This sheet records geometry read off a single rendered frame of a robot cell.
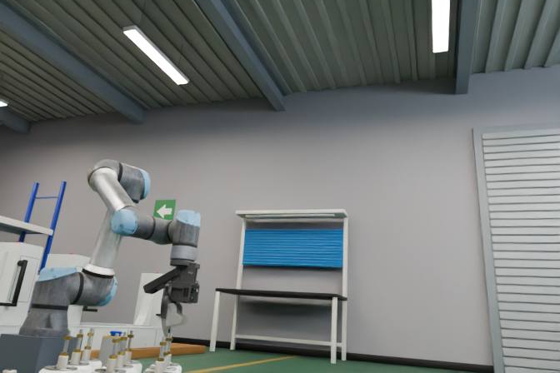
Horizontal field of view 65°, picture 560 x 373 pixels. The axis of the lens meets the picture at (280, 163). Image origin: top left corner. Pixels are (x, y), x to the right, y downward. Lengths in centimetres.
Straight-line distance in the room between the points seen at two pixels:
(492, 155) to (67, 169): 732
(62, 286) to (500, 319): 515
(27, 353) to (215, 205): 566
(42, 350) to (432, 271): 513
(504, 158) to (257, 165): 356
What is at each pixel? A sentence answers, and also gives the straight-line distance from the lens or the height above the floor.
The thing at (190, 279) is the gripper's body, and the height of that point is 50.
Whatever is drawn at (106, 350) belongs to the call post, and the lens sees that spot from 167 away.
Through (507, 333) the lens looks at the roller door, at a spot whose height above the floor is 45.
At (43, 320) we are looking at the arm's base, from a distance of 172.
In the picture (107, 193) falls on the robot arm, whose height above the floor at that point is 75.
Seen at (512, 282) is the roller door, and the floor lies 103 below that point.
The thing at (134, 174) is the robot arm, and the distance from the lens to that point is 175.
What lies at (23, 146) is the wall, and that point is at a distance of 1036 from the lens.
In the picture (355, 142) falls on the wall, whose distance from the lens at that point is 673.
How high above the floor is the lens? 40
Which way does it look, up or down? 20 degrees up
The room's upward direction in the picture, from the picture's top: 4 degrees clockwise
